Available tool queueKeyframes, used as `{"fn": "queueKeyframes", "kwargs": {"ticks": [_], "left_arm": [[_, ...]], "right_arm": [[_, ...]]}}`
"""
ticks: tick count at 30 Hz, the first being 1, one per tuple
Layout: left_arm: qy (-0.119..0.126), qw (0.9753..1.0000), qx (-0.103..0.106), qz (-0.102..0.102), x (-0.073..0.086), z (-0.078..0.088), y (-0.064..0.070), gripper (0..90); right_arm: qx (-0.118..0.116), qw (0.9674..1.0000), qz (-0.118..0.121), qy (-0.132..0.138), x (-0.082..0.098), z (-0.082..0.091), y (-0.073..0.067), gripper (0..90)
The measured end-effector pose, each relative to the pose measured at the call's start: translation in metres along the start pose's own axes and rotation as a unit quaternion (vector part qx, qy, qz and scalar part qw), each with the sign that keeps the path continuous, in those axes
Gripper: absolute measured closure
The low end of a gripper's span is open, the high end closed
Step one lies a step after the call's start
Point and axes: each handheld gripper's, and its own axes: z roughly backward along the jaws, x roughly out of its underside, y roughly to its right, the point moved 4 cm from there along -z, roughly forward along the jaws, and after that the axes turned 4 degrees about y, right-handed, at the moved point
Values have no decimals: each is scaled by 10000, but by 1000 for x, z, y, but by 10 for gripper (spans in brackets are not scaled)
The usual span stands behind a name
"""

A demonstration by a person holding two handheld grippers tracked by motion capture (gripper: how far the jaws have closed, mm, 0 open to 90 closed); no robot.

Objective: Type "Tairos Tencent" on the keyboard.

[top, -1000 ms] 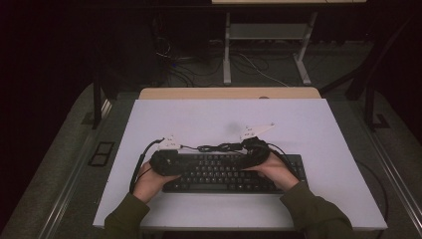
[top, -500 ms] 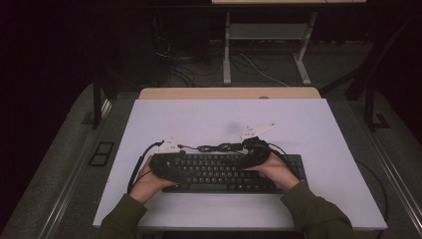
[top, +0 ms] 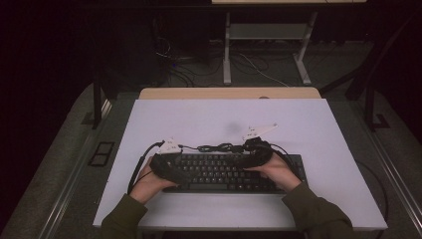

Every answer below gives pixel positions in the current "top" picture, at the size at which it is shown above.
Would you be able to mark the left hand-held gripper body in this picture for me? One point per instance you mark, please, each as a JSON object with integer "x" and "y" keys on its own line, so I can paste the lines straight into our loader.
{"x": 169, "y": 147}

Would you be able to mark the aluminium floor rail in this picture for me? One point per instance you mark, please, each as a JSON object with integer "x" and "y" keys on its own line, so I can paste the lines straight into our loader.
{"x": 394, "y": 186}
{"x": 63, "y": 202}

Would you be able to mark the person's right hand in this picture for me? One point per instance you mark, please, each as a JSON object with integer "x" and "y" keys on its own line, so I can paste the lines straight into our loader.
{"x": 278, "y": 172}

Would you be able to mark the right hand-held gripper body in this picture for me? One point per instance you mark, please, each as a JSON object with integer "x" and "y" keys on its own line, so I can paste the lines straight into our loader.
{"x": 257, "y": 131}

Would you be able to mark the black computer keyboard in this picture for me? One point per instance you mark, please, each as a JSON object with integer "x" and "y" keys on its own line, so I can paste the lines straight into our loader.
{"x": 215, "y": 176}

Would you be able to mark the white metal desk frame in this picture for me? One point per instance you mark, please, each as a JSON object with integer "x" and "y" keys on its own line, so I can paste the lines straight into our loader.
{"x": 265, "y": 31}

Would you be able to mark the black metal stand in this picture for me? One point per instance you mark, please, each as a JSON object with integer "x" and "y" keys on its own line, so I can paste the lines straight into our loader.
{"x": 370, "y": 109}
{"x": 97, "y": 106}

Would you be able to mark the person's left hand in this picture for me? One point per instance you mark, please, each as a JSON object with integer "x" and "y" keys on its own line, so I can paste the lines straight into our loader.
{"x": 149, "y": 189}

